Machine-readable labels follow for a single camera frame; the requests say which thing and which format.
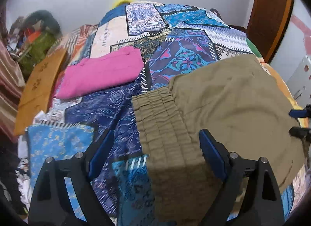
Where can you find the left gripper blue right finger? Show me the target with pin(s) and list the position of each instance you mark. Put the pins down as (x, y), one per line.
(215, 154)

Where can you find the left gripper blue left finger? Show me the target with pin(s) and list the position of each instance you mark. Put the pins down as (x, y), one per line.
(97, 153)

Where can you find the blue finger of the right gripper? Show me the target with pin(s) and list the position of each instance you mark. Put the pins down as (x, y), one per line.
(304, 113)
(301, 133)

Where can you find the olive green pants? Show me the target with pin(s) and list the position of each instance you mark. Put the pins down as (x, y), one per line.
(241, 106)

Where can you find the orange green fleece blanket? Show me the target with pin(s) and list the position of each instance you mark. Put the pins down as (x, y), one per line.
(280, 83)

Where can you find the white plastic furniture piece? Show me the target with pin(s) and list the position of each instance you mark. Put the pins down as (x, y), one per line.
(299, 83)

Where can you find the pink folded cloth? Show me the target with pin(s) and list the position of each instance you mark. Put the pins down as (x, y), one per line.
(93, 74)

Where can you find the striped pink curtain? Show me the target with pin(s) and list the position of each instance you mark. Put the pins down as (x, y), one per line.
(12, 85)

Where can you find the brown wooden door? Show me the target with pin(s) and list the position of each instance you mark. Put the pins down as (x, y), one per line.
(267, 25)

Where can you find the patchwork patterned bedsheet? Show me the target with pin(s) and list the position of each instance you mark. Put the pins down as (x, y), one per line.
(174, 40)

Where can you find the green bag with clothes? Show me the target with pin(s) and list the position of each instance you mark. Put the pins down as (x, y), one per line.
(31, 37)

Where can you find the yellow pillow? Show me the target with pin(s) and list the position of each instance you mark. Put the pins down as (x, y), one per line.
(117, 3)

